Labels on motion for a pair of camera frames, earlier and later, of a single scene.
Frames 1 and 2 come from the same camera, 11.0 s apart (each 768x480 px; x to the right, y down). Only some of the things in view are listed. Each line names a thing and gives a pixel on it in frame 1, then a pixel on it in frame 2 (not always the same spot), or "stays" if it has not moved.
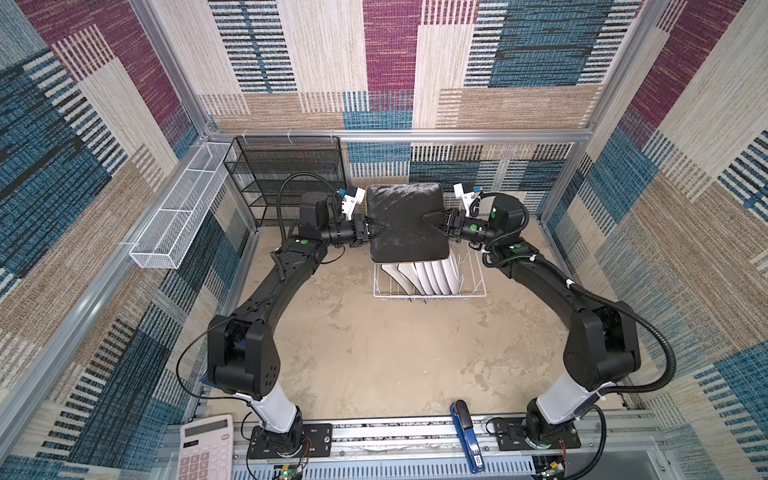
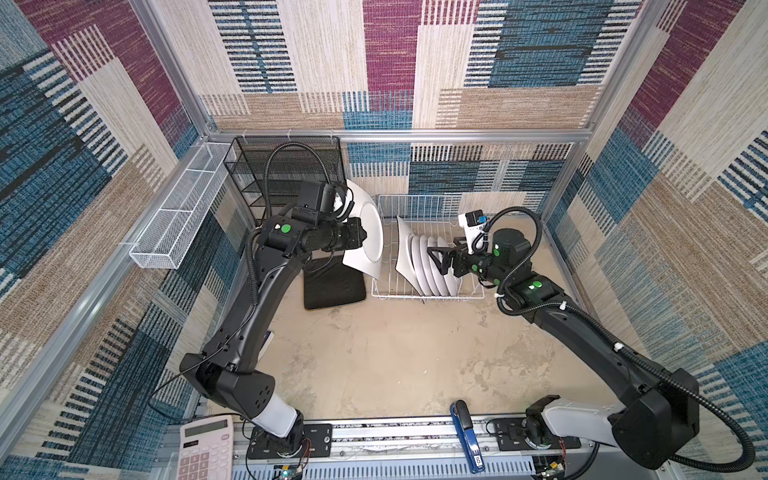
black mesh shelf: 275,171 stays
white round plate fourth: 423,278 stays
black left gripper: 377,224 stays
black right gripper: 439,215 to 459,256
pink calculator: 206,449 stays
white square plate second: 408,270 stays
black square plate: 409,237 to 328,281
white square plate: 392,269 to 367,258
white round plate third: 430,278 stays
